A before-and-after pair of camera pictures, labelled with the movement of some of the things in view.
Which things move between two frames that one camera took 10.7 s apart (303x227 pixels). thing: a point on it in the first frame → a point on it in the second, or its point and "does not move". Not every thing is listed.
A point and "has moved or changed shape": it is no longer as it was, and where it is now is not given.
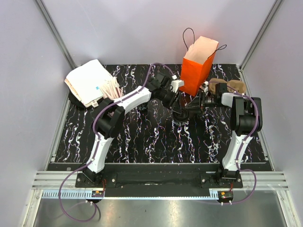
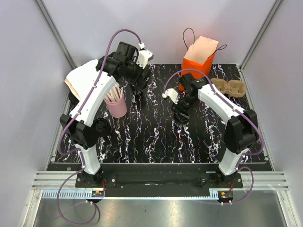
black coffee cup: (143, 107) has moved or changed shape
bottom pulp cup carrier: (233, 85) does not move
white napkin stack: (86, 81) does not move
